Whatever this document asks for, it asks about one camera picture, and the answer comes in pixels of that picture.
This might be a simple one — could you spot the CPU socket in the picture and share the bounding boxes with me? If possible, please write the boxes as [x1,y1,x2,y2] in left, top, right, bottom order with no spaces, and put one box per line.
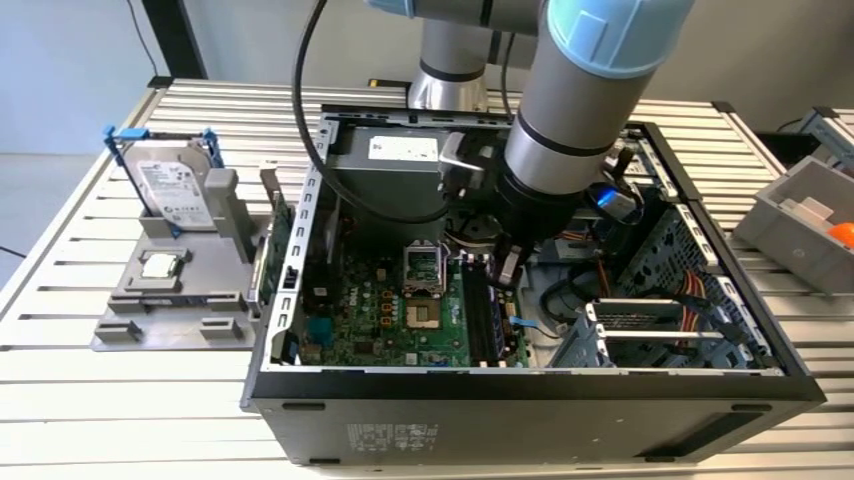
[404,297,445,331]

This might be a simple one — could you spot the grey plastic bin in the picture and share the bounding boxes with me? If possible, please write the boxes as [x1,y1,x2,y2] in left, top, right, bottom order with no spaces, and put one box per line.
[731,154,854,296]

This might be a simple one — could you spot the grey power supply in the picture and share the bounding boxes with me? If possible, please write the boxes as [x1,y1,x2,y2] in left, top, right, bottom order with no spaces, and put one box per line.
[324,125,461,246]

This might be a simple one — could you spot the silver CPU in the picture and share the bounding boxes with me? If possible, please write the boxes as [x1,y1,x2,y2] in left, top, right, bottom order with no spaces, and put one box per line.
[138,252,181,279]

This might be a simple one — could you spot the green graphics card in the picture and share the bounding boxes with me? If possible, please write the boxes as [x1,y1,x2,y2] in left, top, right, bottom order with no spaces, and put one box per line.
[245,158,298,321]

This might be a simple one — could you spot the metal socket cover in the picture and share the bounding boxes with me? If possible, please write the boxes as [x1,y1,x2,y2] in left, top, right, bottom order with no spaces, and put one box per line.
[401,243,447,296]

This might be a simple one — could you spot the orange wire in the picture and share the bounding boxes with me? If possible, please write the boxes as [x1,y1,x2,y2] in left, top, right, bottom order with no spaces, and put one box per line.
[559,227,612,304]

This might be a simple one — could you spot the grey parts rack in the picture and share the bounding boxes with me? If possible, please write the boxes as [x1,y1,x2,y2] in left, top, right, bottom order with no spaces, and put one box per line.
[89,167,272,354]

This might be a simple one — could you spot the black RAM slot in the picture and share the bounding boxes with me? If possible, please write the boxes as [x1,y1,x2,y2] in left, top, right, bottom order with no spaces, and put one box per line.
[479,254,501,369]
[469,254,492,369]
[461,254,484,369]

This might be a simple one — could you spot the perforated metal disk bay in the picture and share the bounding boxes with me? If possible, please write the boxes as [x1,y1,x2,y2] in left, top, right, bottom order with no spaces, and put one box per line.
[549,294,775,372]

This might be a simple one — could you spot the thin black wire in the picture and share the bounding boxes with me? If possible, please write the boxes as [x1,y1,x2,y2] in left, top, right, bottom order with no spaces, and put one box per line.
[128,0,164,90]

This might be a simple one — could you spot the green motherboard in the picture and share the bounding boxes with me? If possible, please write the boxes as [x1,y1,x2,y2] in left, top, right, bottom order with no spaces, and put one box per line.
[292,244,535,370]

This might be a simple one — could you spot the beige yellow wire bundle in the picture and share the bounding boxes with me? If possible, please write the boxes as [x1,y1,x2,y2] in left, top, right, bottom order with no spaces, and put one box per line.
[443,219,499,251]

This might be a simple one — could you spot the locking lever wire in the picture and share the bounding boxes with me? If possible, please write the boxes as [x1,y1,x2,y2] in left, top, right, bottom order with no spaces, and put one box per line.
[441,242,456,301]

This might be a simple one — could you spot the grey crate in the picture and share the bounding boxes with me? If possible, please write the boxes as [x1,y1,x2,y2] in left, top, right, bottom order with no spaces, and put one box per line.
[792,105,854,179]

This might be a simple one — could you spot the thick black camera cable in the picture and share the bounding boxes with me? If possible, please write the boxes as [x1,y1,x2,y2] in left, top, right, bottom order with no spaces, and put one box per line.
[290,0,449,225]

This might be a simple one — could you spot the RAM stick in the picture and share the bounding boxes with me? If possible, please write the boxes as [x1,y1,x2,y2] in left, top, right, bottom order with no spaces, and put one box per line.
[489,277,519,364]
[112,295,241,307]

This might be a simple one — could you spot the hard disk with blue carrier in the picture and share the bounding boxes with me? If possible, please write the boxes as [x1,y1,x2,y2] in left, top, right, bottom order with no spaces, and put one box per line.
[100,124,225,239]

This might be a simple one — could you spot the orange object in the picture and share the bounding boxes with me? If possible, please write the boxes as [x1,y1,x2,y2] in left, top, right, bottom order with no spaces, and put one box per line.
[824,222,854,250]

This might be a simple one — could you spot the dark round metal part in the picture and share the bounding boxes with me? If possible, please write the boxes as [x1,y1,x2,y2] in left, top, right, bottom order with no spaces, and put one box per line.
[459,214,499,245]

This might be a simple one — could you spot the white block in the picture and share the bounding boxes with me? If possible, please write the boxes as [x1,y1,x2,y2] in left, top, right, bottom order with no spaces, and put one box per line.
[777,195,836,224]

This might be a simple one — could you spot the black case fan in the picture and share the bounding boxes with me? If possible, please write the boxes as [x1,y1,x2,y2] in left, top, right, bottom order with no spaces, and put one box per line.
[302,194,345,306]

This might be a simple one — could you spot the yellow orange power wires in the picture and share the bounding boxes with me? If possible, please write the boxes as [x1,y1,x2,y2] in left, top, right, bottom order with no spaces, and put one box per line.
[665,269,715,354]

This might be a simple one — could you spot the black vertical post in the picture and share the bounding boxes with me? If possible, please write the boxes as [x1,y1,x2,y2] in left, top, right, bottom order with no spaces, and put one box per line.
[136,0,209,81]

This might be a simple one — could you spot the black wire loop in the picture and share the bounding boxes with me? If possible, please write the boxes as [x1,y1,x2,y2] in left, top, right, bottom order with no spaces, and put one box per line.
[537,260,605,329]

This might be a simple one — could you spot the black grey PC case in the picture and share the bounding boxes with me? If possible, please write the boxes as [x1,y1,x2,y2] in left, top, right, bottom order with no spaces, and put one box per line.
[238,102,828,466]

